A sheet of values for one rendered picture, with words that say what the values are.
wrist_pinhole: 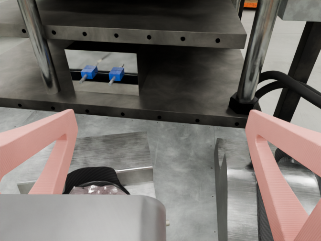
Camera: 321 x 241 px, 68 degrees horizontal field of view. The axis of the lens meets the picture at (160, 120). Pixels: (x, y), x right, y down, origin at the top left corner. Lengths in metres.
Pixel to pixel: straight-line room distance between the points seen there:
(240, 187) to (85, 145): 0.34
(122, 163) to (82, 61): 0.55
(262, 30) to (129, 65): 0.45
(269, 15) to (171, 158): 0.48
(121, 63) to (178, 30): 0.24
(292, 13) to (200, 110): 0.43
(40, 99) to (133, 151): 0.59
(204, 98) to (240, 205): 0.57
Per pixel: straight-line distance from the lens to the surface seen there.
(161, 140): 0.71
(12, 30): 1.07
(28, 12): 0.95
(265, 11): 0.77
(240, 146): 0.64
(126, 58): 0.89
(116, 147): 0.54
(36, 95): 1.07
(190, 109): 0.87
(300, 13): 0.94
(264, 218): 0.47
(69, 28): 0.94
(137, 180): 0.51
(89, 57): 0.94
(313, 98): 0.81
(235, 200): 0.46
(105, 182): 0.53
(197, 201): 0.58
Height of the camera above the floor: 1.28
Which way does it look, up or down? 37 degrees down
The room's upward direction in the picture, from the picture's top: straight up
